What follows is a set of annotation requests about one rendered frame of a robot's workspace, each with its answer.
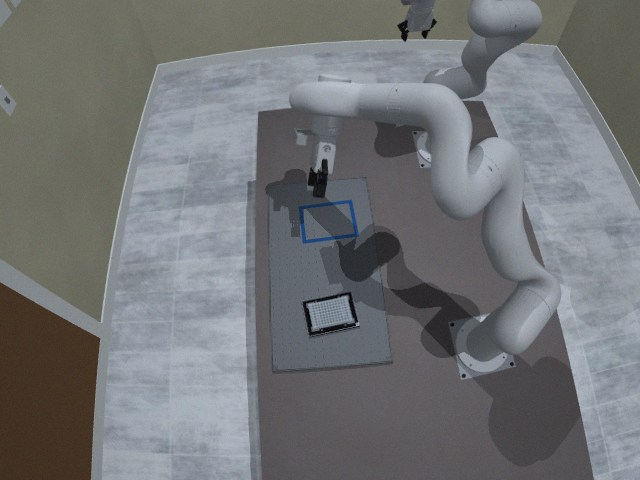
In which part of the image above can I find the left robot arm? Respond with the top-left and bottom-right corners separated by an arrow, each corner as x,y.
289,73 -> 561,373

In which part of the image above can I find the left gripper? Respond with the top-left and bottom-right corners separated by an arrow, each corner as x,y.
308,134 -> 339,198

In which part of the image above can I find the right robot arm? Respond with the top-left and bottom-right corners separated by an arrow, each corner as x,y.
401,0 -> 542,164

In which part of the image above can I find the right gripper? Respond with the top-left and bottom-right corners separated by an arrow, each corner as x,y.
397,6 -> 437,42

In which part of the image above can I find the blue rectangular tape outline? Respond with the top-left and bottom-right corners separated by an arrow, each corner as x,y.
299,200 -> 359,244

